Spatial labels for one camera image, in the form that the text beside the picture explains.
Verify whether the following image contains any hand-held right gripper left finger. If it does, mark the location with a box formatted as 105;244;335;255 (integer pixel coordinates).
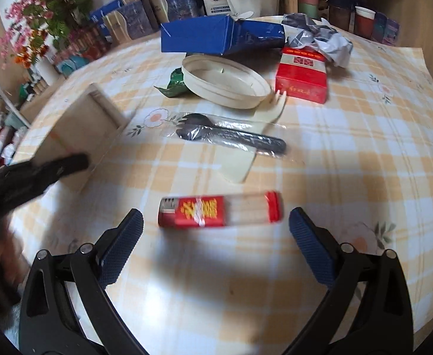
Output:
18;209;154;355

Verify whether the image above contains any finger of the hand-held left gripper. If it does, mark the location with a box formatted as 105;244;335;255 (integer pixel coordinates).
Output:
0;152;90;208

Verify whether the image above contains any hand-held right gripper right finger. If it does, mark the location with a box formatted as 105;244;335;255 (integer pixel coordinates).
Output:
283;207;414;355

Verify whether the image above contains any red lighter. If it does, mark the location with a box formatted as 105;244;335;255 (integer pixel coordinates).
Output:
158;191;284;229

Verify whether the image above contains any grey white paper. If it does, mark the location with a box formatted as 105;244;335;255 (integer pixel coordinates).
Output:
281;13;354;68

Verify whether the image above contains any blue carton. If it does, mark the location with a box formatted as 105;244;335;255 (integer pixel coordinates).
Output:
160;14;287;57

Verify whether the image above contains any person's left hand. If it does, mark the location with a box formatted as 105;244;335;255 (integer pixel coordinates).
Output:
0;225;26;285

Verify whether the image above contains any red white diamond cloth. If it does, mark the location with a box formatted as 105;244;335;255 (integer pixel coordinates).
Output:
0;126;28;167

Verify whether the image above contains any wooden sideboard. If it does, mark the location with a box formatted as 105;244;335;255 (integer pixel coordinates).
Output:
18;33;136;121

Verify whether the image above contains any row of small bottles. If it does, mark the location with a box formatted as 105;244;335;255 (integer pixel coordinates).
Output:
18;70;54;100

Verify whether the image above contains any white ribbed vase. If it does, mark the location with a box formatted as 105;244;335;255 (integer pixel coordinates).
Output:
41;59;63;82

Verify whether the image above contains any folding table with checked cloth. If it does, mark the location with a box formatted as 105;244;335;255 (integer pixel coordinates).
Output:
7;15;433;355

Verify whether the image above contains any cream disposable fork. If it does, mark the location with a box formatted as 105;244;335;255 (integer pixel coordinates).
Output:
222;88;287;183

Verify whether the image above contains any orange flower bunch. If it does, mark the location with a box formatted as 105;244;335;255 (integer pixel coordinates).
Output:
15;30;49;69

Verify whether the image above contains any black spork in clear wrapper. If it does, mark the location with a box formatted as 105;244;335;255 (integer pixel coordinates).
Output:
165;113;302;163

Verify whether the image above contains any striped flower basket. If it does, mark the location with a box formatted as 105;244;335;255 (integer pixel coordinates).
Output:
51;26;113;78

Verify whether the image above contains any green wrapper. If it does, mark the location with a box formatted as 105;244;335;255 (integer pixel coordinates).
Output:
154;67;187;99

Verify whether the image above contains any red cigarette box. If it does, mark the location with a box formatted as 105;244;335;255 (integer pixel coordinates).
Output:
275;47;329;104

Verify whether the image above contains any flat blue box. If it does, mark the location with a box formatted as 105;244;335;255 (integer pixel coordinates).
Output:
88;0;124;26

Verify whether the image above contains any round white plastic lid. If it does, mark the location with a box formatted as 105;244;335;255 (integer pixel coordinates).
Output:
181;55;272;109

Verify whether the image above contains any red paper cup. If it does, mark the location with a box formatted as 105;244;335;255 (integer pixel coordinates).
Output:
354;5;376;39

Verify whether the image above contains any small purple blue box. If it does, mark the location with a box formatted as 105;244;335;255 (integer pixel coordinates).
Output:
372;11;401;47

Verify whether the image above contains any brown glass cup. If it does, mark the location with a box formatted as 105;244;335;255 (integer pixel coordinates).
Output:
327;3;352;32

